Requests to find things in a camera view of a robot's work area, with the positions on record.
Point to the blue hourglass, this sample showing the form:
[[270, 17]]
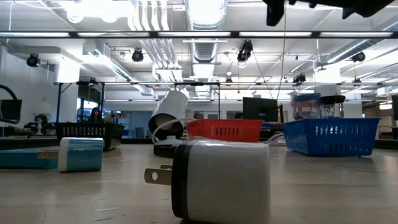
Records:
[[308, 97]]

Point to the pink hourglass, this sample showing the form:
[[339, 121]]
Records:
[[297, 112]]

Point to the black hourglass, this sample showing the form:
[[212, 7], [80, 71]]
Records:
[[332, 99]]

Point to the white cylindrical lamp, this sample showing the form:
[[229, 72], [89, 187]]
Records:
[[171, 104]]

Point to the white charger black band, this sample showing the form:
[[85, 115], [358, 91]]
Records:
[[224, 183]]

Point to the teal power bank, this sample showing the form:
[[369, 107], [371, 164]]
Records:
[[21, 160]]

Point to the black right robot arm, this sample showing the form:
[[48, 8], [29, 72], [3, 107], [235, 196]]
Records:
[[363, 6]]

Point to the black ceiling spotlight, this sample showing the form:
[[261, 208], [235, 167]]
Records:
[[245, 51], [32, 60], [359, 56], [299, 78], [137, 55]]

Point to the black background monitor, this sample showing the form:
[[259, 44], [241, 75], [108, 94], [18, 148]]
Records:
[[395, 107], [259, 109], [11, 109]]

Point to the person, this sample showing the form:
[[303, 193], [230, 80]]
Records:
[[40, 119], [109, 117], [238, 115], [94, 115]]

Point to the red plastic basket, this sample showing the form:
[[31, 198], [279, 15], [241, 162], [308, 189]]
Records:
[[224, 129]]

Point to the blue plastic basket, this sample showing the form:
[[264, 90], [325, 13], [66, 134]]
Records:
[[329, 137]]

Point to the black plastic basket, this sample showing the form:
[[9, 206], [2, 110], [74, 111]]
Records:
[[90, 130]]

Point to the teal white USB charger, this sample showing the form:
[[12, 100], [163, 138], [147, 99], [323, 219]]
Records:
[[81, 155]]

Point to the black aluminium rig frame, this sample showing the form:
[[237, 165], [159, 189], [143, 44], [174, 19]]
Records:
[[234, 34]]

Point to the silver ventilation duct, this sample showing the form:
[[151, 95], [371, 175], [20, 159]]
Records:
[[205, 18]]

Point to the black background rig frame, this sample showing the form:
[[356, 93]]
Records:
[[58, 102]]

